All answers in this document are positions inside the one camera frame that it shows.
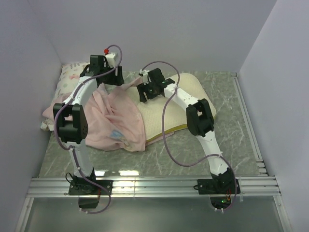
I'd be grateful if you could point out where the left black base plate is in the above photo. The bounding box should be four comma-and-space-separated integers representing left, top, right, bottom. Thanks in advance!
68, 178, 113, 196

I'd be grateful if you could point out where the aluminium mounting rail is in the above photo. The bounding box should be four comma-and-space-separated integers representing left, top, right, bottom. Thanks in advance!
26, 176, 281, 198

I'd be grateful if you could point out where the white patterned pillow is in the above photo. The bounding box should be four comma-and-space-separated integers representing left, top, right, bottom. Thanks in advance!
40, 62, 89, 131

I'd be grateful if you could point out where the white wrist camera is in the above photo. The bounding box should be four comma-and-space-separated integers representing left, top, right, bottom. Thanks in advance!
104, 48, 118, 68
139, 69, 149, 85

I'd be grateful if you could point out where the cream yellow-edged pillow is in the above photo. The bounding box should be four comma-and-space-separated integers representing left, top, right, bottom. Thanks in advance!
126, 73, 217, 146

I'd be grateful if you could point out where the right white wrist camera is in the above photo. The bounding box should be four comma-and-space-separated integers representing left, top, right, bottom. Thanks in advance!
139, 69, 149, 85

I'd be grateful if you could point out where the purple cable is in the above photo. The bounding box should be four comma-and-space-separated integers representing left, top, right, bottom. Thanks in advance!
54, 44, 124, 215
142, 60, 237, 213

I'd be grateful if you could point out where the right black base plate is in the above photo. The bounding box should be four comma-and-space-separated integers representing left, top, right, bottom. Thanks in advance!
193, 179, 240, 195

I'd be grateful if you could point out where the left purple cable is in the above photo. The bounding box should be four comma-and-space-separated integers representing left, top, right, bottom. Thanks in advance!
54, 44, 124, 215

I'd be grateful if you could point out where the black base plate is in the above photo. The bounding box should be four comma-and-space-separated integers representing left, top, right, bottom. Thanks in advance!
68, 178, 113, 196
193, 179, 240, 195

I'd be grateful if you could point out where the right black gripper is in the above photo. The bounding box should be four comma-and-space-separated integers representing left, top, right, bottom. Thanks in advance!
136, 81, 157, 104

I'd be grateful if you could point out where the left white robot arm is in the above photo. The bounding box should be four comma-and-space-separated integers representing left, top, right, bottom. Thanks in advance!
53, 51, 124, 195

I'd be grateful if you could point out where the pink pillowcase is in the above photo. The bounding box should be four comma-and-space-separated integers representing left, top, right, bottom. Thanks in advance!
42, 79, 147, 153

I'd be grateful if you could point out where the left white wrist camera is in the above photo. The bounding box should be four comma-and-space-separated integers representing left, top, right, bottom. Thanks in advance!
104, 48, 118, 68

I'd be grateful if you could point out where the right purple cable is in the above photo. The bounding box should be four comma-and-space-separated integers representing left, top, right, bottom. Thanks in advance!
142, 60, 237, 213

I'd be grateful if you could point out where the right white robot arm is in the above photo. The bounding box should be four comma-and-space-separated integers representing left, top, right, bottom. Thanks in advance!
137, 68, 237, 193

